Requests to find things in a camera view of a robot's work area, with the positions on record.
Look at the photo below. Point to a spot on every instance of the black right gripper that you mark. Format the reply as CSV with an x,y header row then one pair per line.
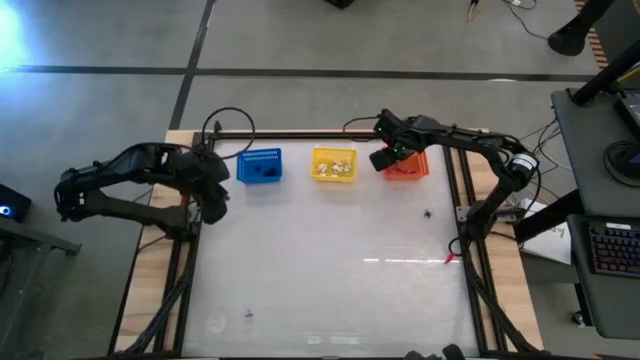
x,y
385,159

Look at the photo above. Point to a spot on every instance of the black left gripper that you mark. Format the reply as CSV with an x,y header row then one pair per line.
x,y
210,185

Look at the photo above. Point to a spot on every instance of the white ghost figure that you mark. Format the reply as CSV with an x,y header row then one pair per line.
x,y
336,168
347,168
323,169

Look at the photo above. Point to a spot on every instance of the black plastic spider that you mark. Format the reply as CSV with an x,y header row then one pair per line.
x,y
257,169
428,213
270,172

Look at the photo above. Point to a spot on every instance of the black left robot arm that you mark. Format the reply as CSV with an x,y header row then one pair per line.
x,y
125,165

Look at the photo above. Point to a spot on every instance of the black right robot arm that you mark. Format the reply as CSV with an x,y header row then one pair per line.
x,y
475,142

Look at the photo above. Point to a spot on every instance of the orange plastic basket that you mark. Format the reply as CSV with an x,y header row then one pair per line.
x,y
417,167

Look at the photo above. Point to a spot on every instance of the blue plastic basket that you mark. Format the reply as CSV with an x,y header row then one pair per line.
x,y
250,175

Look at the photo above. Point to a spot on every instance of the yellow plastic basket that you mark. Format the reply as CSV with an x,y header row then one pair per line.
x,y
317,155

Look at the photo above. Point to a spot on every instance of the red tag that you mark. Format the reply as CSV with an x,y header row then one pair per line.
x,y
450,258

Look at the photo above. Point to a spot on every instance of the purple witch hat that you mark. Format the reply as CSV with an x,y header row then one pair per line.
x,y
248,313

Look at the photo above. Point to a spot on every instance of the black floor object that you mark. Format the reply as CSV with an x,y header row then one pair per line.
x,y
340,3

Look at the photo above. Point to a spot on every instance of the black desk leg bar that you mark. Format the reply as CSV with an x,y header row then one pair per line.
x,y
545,217

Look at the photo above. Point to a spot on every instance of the white paper sheet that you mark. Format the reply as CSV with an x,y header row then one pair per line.
x,y
550,240

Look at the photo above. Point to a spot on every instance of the dark grey side table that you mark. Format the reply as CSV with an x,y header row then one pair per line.
x,y
30,240

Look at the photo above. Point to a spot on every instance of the black box with blue light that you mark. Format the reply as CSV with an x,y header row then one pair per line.
x,y
17,200

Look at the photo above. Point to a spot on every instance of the grey desk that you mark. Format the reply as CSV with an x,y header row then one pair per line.
x,y
585,150
610,305

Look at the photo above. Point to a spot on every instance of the black rounded object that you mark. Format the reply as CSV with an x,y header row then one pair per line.
x,y
452,351

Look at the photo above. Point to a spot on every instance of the black stand foot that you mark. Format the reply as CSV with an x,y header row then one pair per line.
x,y
567,37

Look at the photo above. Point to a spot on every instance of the black slanted pole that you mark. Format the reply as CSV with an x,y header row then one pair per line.
x,y
600,80

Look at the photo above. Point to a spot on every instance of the black round monitor base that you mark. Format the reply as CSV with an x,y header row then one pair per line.
x,y
620,160

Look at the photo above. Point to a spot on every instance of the orange striped floor mat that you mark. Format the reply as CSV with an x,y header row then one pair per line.
x,y
597,50

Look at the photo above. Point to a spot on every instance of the black computer keyboard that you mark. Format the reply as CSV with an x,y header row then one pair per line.
x,y
617,250

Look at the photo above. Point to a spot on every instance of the grey caster wheel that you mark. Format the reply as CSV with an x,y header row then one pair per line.
x,y
578,318

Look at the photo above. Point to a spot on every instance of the black aluminium table frame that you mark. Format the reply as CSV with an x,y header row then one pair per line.
x,y
310,135

